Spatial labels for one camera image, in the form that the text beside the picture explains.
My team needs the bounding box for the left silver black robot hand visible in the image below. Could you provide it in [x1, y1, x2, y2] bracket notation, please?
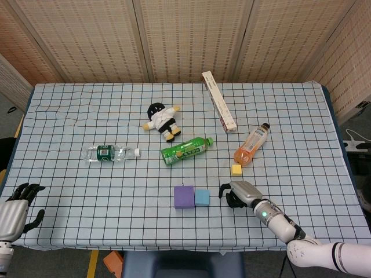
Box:
[0, 182, 46, 242]

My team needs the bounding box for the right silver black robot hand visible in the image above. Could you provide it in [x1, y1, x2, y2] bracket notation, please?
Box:
[219, 180, 264, 210]

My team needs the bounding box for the blue foam cube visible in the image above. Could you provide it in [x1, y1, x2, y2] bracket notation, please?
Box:
[194, 189, 210, 207]

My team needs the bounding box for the purple foam cube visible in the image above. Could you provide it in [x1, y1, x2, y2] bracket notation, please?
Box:
[173, 185, 195, 210]

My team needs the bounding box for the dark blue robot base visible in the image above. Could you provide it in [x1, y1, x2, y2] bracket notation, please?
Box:
[121, 250, 246, 278]

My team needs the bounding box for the orange drink bottle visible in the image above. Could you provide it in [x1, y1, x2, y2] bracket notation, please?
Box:
[233, 122, 271, 168]

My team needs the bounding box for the black seat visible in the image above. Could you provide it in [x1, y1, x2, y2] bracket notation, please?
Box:
[0, 137, 18, 171]

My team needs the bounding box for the green tea bottle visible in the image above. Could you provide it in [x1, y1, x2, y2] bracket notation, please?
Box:
[161, 136, 214, 166]

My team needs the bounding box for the blue checkered tablecloth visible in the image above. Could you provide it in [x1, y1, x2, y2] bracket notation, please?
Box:
[0, 81, 366, 252]

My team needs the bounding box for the yellow floor tape strip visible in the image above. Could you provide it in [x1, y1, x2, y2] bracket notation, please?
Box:
[86, 250, 99, 278]

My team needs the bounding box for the long white red box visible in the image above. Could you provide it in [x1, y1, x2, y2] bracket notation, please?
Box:
[201, 71, 237, 134]

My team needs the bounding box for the black white plush doll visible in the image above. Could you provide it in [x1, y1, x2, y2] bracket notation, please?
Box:
[141, 102, 182, 142]

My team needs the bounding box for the orange block on floor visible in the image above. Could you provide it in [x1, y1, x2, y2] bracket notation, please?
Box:
[103, 251, 124, 276]

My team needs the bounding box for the clear water bottle green label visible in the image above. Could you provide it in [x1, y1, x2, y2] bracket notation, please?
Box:
[81, 144, 142, 163]

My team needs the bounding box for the white power strip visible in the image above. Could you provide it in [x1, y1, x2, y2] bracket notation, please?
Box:
[343, 140, 371, 151]

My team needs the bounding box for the pale woven screen panel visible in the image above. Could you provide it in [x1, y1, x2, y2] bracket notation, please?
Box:
[0, 54, 33, 112]

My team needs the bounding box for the bamboo screen panel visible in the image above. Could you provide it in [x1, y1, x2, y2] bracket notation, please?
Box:
[0, 0, 70, 85]
[132, 0, 257, 84]
[8, 0, 150, 85]
[233, 0, 365, 83]
[304, 0, 371, 122]

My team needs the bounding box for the white power cable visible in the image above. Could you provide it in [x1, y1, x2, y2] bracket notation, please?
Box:
[345, 129, 363, 142]

